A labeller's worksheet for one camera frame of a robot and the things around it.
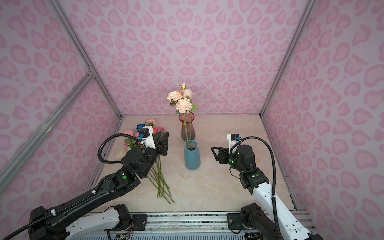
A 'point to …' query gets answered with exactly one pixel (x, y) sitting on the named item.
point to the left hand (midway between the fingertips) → (165, 130)
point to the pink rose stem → (131, 141)
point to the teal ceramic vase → (192, 158)
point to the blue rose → (140, 126)
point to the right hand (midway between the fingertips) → (215, 148)
